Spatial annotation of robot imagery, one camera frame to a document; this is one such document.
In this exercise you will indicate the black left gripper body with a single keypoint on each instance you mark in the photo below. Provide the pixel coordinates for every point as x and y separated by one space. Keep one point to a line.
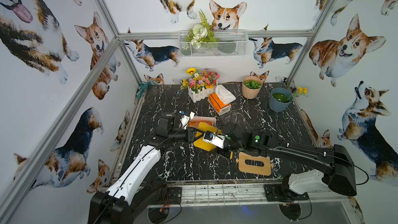
190 134

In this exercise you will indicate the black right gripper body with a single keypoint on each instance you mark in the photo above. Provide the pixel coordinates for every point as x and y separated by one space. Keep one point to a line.
224 151

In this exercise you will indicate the white tissue box base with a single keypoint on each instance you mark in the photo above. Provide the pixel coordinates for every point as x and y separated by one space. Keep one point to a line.
195 122

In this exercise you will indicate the yellow tissue box lid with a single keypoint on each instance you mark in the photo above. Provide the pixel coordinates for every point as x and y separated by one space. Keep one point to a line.
199 143

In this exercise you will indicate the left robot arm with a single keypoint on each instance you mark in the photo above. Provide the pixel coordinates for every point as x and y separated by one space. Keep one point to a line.
123 201

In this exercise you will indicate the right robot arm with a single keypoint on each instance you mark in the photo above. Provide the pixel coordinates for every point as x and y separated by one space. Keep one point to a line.
335 163

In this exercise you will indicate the orange tissue pack by flowers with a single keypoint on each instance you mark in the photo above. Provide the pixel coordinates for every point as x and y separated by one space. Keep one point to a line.
221 100

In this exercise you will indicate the wooden tissue box lid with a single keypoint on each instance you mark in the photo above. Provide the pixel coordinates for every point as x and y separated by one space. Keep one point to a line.
254 165

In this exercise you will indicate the teal cloth in corner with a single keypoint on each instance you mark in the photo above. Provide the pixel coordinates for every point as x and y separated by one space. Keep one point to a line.
144 86

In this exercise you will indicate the white fence flower planter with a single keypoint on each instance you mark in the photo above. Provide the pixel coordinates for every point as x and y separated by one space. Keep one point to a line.
200 84

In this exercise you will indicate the peach pot with succulent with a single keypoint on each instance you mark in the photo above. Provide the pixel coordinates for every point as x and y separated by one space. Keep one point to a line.
251 87

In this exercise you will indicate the blue pot with yellow flowers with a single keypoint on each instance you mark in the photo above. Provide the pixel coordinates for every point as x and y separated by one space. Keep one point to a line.
281 98

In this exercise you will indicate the white flower green fern bouquet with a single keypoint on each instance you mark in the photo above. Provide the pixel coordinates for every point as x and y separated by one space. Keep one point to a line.
201 35

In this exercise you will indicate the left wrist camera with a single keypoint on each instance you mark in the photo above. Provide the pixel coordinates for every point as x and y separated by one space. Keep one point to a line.
185 118

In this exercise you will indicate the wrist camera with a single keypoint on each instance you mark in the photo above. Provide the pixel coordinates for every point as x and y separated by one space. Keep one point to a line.
214 139
185 118

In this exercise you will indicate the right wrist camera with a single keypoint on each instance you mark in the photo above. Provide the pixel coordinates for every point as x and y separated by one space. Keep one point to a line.
214 139

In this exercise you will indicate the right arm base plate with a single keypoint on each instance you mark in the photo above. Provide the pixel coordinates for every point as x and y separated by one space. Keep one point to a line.
276 193

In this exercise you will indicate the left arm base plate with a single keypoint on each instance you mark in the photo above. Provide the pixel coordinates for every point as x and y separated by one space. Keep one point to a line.
168 195

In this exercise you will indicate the white wire wall basket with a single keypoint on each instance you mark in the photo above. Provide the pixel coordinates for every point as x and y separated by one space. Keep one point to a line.
229 44

